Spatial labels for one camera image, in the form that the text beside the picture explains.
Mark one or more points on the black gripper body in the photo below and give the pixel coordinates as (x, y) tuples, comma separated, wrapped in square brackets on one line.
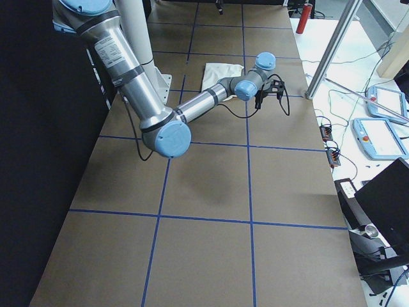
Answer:
[(260, 94), (219, 7)]

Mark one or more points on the cream long-sleeve shirt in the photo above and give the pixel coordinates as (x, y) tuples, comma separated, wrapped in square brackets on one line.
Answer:
[(213, 72)]

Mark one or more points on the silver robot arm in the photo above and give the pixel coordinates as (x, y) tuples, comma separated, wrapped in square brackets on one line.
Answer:
[(117, 31)]

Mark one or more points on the small orange black adapter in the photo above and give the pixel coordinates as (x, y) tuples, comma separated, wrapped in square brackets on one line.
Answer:
[(326, 133)]

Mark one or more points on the metal rod reaching tool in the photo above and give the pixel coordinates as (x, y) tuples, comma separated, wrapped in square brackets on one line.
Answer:
[(369, 100)]

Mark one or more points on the red cylinder bottle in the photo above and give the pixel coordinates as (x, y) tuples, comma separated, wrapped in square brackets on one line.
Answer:
[(306, 12)]

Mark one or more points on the near teach pendant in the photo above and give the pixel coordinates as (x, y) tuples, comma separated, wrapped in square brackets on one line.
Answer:
[(377, 139)]

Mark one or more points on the teach pendant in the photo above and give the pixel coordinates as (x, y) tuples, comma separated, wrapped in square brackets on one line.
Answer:
[(391, 99), (377, 139)]

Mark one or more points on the far teach pendant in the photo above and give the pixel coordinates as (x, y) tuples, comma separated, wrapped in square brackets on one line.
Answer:
[(391, 99)]

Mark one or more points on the wooden board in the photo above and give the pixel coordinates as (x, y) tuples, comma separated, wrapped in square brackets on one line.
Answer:
[(394, 51)]

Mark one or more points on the black box with label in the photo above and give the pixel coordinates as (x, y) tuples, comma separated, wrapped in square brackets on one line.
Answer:
[(353, 212)]

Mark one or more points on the black monitor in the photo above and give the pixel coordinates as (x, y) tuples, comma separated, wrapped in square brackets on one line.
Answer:
[(384, 199)]

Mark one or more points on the silver metal cup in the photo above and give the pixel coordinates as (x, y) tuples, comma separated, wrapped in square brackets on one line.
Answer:
[(370, 231)]

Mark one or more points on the aluminium frame post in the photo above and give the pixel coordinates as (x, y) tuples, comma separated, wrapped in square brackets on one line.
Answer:
[(342, 26)]

